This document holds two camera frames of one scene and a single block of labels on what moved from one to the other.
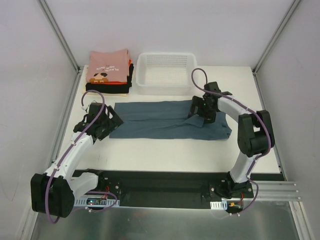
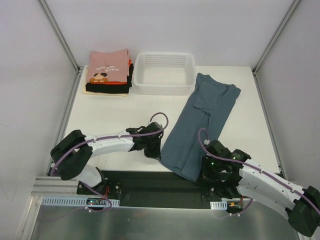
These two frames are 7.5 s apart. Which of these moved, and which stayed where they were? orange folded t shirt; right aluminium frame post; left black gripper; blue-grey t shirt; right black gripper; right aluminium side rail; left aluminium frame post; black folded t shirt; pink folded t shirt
Moved: blue-grey t shirt; right black gripper; left black gripper
Stayed: left aluminium frame post; pink folded t shirt; black folded t shirt; right aluminium side rail; right aluminium frame post; orange folded t shirt
